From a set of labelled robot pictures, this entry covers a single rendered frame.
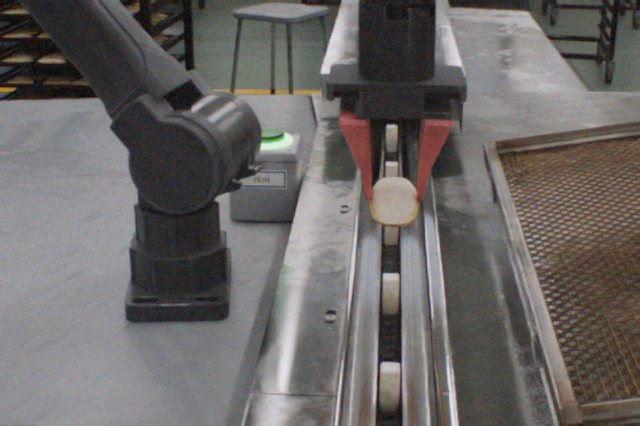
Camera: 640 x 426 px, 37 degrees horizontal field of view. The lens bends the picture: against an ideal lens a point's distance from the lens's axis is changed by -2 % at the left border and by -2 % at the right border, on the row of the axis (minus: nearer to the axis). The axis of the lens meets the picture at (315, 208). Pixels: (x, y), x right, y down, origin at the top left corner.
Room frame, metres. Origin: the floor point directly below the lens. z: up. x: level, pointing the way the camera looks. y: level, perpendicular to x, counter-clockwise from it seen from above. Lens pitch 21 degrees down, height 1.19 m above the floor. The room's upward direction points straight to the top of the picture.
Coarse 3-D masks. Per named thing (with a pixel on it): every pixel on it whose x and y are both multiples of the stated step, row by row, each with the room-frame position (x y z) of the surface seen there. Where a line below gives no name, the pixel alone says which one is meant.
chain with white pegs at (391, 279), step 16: (384, 240) 0.83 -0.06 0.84; (384, 256) 0.80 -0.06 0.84; (384, 272) 0.78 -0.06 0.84; (384, 288) 0.69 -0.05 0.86; (384, 304) 0.69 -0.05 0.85; (384, 320) 0.68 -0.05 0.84; (384, 336) 0.66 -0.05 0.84; (384, 352) 0.63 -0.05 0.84; (384, 368) 0.56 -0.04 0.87; (384, 384) 0.55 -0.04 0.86; (384, 400) 0.55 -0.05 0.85; (384, 416) 0.55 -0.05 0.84
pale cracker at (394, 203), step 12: (384, 180) 0.75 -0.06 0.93; (396, 180) 0.75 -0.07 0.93; (408, 180) 0.76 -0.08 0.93; (372, 192) 0.73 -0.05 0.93; (384, 192) 0.72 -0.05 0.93; (396, 192) 0.72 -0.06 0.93; (408, 192) 0.72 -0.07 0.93; (372, 204) 0.70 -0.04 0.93; (384, 204) 0.70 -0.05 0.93; (396, 204) 0.69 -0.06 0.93; (408, 204) 0.70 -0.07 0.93; (372, 216) 0.69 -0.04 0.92; (384, 216) 0.68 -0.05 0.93; (396, 216) 0.68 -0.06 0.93; (408, 216) 0.68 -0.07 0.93
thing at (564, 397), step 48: (528, 144) 0.95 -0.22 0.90; (624, 192) 0.79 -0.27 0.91; (624, 240) 0.69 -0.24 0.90; (528, 288) 0.61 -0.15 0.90; (576, 288) 0.63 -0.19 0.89; (624, 288) 0.62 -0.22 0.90; (576, 336) 0.56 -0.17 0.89; (624, 336) 0.55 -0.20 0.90; (576, 384) 0.50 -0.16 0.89; (624, 384) 0.49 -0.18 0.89
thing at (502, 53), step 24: (456, 24) 2.08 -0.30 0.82; (480, 24) 2.09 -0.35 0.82; (504, 24) 2.09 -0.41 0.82; (528, 24) 2.09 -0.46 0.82; (480, 48) 1.83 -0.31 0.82; (504, 48) 1.84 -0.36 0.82; (528, 48) 1.84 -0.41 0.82; (552, 48) 1.84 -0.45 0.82; (480, 72) 1.63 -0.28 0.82; (504, 72) 1.63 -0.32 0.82; (528, 72) 1.64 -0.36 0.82; (552, 72) 1.64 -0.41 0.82
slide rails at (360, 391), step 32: (384, 128) 1.17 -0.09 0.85; (416, 160) 1.05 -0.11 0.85; (416, 224) 0.86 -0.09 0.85; (416, 256) 0.78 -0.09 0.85; (416, 288) 0.72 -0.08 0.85; (352, 320) 0.66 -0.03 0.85; (416, 320) 0.66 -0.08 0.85; (352, 352) 0.61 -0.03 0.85; (416, 352) 0.61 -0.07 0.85; (352, 384) 0.57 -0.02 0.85; (416, 384) 0.57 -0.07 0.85; (352, 416) 0.53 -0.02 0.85; (416, 416) 0.53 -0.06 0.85
